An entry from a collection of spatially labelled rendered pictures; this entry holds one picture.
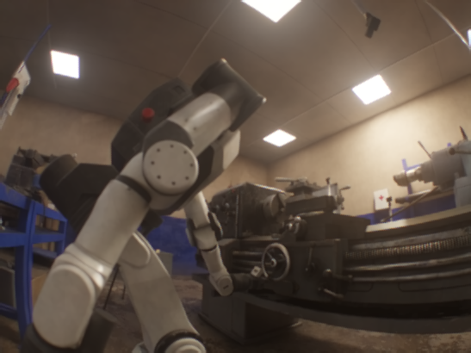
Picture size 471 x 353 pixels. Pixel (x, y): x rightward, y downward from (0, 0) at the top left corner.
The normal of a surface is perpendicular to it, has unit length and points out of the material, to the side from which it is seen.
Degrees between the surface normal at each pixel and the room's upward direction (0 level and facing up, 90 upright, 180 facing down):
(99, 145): 90
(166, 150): 85
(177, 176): 85
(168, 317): 90
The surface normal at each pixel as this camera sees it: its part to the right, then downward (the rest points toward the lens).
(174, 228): 0.56, -0.25
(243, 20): -0.04, 0.94
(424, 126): -0.83, -0.21
